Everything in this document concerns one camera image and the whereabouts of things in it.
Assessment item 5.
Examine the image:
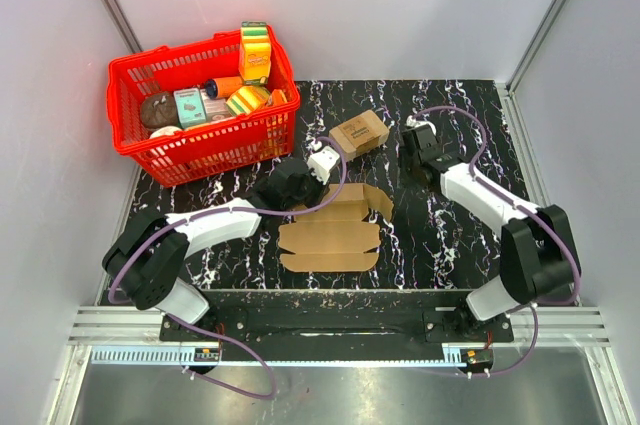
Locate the brown cardboard box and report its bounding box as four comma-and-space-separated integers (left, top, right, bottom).
278, 183, 393, 273

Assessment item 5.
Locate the kitchen scouring pads pack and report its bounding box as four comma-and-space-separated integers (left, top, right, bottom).
329, 110, 389, 162

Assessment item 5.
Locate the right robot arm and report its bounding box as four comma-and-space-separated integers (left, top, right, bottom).
399, 123, 581, 341

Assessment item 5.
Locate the teal small box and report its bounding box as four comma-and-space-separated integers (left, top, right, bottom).
173, 88, 207, 129

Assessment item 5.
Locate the red plastic shopping basket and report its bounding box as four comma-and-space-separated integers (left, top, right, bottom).
106, 30, 301, 187

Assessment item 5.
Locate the orange snack packet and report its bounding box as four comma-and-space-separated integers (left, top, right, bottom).
265, 89, 287, 108

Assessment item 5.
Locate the yellow green striped sponge pack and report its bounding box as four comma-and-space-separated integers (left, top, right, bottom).
226, 85, 270, 116

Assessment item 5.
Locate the pink packaged item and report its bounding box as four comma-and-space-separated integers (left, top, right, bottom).
203, 98, 234, 123

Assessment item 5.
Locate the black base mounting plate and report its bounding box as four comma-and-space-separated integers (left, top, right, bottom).
158, 288, 515, 344

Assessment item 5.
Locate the orange cylindrical can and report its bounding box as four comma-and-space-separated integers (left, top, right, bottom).
204, 76, 244, 99

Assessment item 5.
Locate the orange yellow juice carton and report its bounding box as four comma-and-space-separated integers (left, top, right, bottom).
239, 21, 272, 85

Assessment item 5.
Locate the white round item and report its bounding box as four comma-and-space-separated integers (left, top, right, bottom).
149, 125, 183, 139

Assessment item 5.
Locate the brown round bread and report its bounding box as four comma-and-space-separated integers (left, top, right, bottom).
139, 92, 179, 130

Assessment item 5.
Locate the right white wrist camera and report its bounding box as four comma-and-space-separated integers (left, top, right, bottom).
405, 115, 437, 135

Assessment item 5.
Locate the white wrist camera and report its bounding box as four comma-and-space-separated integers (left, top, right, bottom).
306, 139, 342, 185
405, 115, 437, 135

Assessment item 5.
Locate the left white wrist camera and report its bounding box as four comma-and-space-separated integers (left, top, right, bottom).
306, 139, 342, 185

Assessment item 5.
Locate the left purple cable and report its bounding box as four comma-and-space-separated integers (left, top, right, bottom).
107, 137, 349, 400

